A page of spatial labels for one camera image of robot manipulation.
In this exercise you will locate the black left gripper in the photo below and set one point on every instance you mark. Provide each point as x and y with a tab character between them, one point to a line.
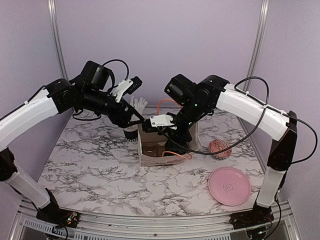
123	121

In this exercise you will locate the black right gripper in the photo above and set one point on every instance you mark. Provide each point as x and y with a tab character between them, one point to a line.
174	135

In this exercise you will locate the white paper gift bag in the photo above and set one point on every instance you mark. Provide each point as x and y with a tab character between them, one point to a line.
168	158

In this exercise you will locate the brown cardboard cup carrier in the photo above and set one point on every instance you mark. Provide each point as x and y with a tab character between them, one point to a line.
153	149

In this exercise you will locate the black paper coffee cup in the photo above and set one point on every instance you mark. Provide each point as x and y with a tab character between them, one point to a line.
180	148

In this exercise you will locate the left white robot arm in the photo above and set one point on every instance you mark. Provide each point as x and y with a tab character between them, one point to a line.
54	99

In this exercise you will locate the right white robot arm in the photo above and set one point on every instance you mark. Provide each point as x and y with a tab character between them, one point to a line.
274	132

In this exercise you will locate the black cup of straws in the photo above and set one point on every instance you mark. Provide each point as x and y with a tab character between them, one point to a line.
131	132

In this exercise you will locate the red patterned ceramic bowl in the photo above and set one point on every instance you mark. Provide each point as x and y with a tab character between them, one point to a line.
217	145

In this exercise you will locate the pink plastic plate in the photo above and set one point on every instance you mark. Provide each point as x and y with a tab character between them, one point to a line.
229	186

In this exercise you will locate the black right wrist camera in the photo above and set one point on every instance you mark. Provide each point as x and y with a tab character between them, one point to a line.
180	89

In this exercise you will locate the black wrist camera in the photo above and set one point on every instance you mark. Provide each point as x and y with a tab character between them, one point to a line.
180	89
97	75

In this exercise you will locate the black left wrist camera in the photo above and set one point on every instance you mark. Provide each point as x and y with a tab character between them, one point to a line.
97	75

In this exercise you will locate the left aluminium frame post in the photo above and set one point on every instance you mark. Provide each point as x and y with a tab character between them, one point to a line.
53	18

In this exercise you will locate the aluminium frame post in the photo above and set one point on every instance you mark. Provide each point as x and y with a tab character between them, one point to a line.
261	28
53	18

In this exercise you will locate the right aluminium frame post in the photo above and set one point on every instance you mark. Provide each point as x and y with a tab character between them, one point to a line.
261	28

